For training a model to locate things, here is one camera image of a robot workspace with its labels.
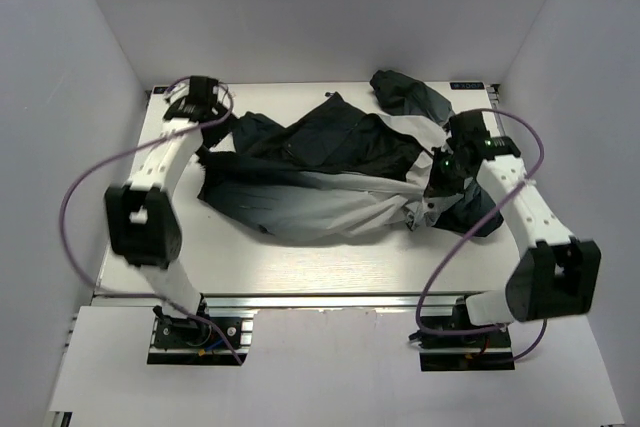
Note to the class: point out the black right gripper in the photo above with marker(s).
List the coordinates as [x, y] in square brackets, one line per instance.
[437, 187]

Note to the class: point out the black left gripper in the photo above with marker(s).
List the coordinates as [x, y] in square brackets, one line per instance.
[225, 121]

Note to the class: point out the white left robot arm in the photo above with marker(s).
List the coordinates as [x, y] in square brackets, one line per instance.
[142, 224]

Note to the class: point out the dark navy and grey jacket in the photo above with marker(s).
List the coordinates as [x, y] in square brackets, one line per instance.
[341, 172]

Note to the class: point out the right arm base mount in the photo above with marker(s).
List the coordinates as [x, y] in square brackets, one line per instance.
[469, 353]

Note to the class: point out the aluminium front table rail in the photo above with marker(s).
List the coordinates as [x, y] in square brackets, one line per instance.
[298, 301]

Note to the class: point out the aluminium right side rail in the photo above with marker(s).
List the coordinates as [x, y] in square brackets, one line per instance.
[494, 99]

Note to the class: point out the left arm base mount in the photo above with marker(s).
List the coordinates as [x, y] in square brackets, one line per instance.
[187, 342]

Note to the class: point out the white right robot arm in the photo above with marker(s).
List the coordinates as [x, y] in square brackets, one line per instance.
[557, 272]

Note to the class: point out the blue label sticker right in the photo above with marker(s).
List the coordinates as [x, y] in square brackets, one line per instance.
[467, 85]

